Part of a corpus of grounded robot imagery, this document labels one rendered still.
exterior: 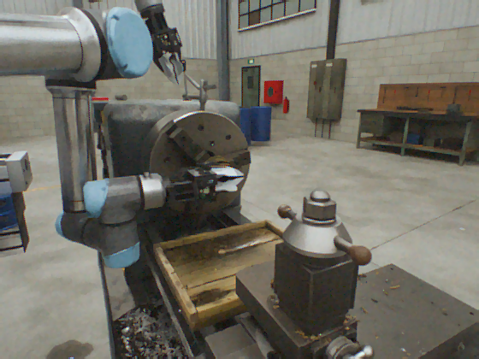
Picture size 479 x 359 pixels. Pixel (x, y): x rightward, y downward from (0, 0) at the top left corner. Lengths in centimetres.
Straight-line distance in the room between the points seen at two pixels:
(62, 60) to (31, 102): 1033
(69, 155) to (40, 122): 1019
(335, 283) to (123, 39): 50
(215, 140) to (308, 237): 61
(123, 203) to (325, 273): 43
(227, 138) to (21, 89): 1012
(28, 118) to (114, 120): 994
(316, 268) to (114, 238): 45
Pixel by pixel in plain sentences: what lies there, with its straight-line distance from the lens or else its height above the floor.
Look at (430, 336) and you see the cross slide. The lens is 54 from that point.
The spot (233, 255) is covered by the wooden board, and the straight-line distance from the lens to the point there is 81.
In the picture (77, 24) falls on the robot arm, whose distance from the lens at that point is 60.
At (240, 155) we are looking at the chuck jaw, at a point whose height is 111.
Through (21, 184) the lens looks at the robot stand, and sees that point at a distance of 102.
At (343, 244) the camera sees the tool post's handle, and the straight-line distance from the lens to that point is 34.
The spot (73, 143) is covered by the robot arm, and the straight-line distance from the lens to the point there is 74.
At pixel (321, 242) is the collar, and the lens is 35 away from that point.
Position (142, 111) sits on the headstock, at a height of 123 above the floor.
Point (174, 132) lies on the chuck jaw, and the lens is 85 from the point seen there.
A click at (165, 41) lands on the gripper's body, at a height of 143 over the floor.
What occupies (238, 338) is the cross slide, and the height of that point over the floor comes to 96.
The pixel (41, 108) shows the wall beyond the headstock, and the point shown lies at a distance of 1090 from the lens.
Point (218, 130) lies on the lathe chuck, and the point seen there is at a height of 118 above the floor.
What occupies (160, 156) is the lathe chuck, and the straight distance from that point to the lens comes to 86.
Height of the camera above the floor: 129
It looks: 17 degrees down
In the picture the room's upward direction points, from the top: straight up
